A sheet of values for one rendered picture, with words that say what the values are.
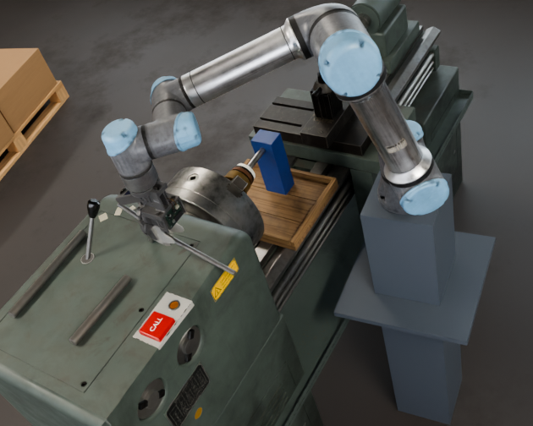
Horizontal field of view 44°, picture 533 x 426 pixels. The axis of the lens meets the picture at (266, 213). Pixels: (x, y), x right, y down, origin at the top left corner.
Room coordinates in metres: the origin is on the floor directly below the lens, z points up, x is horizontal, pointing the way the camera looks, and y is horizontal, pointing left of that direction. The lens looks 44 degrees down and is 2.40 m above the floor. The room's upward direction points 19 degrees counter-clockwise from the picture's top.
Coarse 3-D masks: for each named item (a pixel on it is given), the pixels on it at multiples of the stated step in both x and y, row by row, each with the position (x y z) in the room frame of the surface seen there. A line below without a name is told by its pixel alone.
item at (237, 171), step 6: (234, 168) 1.58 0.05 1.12; (240, 168) 1.57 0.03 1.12; (246, 168) 1.56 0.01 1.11; (228, 174) 1.55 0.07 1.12; (234, 174) 1.54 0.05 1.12; (240, 174) 1.54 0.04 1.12; (246, 174) 1.55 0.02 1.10; (252, 174) 1.55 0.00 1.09; (246, 180) 1.53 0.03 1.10; (252, 180) 1.55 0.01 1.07; (246, 186) 1.52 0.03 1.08; (246, 192) 1.50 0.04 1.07
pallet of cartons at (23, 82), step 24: (24, 48) 4.36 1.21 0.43; (0, 72) 4.13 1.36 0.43; (24, 72) 4.12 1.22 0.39; (48, 72) 4.28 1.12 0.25; (0, 96) 3.89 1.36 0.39; (24, 96) 4.03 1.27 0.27; (48, 96) 4.17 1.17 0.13; (0, 120) 3.79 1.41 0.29; (24, 120) 3.94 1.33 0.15; (48, 120) 4.08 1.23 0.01; (0, 144) 3.71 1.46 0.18; (24, 144) 3.84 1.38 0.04; (0, 168) 3.68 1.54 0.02
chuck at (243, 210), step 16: (176, 176) 1.51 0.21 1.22; (208, 176) 1.44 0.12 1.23; (208, 192) 1.38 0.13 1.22; (224, 192) 1.38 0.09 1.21; (224, 208) 1.34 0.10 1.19; (240, 208) 1.35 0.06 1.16; (256, 208) 1.37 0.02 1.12; (240, 224) 1.31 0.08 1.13; (256, 224) 1.34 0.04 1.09; (256, 240) 1.34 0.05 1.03
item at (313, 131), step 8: (344, 104) 1.83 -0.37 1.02; (344, 112) 1.80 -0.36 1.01; (352, 112) 1.83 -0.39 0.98; (312, 120) 1.81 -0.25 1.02; (320, 120) 1.79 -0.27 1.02; (336, 120) 1.76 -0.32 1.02; (344, 120) 1.79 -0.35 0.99; (304, 128) 1.78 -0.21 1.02; (312, 128) 1.76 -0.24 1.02; (320, 128) 1.75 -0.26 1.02; (328, 128) 1.73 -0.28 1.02; (336, 128) 1.75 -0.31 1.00; (304, 136) 1.76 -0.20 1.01; (312, 136) 1.73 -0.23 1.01; (320, 136) 1.71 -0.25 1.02; (328, 136) 1.71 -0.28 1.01; (336, 136) 1.74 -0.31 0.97; (312, 144) 1.74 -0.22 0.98; (320, 144) 1.72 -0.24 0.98; (328, 144) 1.70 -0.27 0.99
